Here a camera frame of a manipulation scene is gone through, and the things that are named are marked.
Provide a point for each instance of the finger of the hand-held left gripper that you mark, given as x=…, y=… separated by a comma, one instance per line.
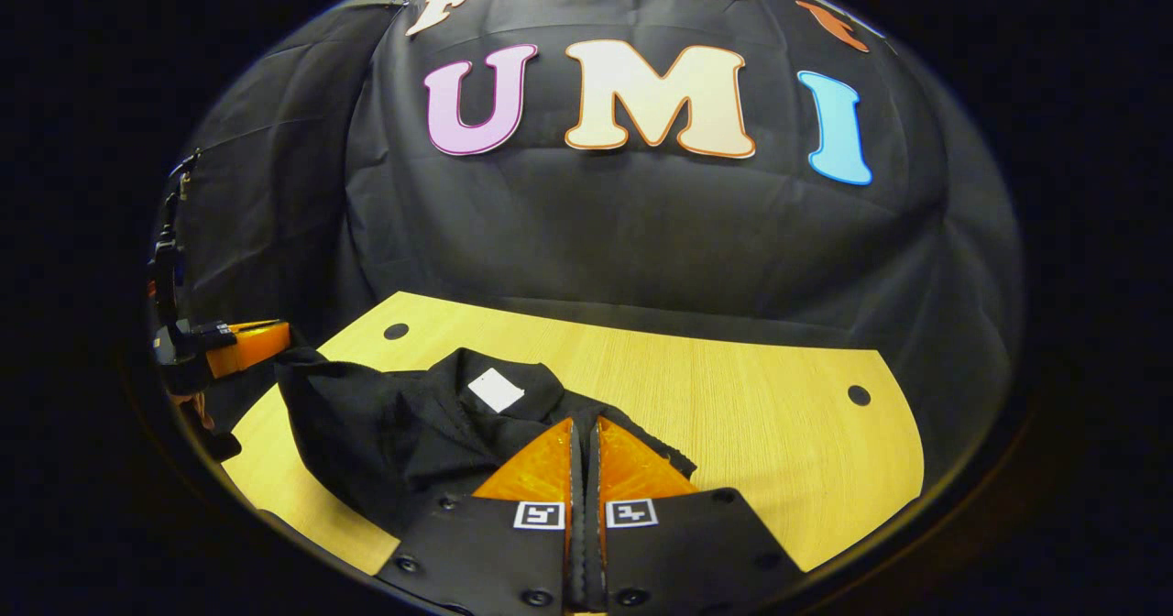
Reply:
x=252, y=346

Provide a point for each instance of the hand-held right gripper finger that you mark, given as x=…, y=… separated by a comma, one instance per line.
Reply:
x=594, y=478
x=575, y=478

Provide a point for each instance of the black shirt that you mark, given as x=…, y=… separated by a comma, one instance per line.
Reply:
x=385, y=433

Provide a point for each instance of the black backdrop cloth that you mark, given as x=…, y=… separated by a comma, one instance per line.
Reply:
x=641, y=231

